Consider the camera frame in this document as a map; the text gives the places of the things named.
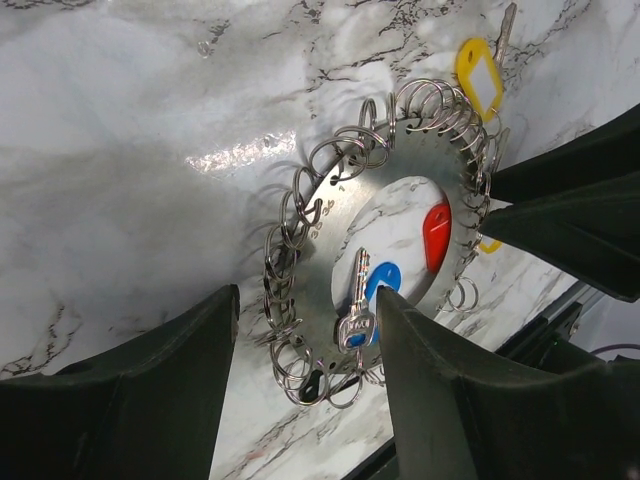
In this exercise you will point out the red key tag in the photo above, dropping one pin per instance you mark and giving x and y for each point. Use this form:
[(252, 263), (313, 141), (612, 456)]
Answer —
[(436, 232)]

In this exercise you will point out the black key tag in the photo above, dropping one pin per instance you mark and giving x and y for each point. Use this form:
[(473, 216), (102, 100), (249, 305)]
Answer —
[(310, 391)]

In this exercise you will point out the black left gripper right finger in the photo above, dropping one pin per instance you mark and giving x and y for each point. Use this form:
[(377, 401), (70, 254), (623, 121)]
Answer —
[(461, 412)]

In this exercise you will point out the yellow key tag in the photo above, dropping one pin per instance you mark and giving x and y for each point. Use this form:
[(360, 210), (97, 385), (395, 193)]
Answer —
[(479, 78), (489, 246)]

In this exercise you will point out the silver key on yellow tag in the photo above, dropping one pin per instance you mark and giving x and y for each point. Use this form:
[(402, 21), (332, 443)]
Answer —
[(504, 35)]

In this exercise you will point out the blue key tag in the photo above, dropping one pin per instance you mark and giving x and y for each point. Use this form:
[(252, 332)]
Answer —
[(387, 273)]

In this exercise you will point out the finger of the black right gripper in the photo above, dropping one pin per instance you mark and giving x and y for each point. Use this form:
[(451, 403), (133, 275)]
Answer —
[(608, 152), (593, 236)]

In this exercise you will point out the silver key with blue tag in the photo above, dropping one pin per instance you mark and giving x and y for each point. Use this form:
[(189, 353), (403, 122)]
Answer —
[(356, 328)]

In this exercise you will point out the black mounting base rail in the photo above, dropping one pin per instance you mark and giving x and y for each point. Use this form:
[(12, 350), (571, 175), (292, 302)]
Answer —
[(558, 321)]

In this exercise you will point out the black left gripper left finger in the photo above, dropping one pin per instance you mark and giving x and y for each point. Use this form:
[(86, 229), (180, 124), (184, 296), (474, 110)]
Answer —
[(149, 408)]

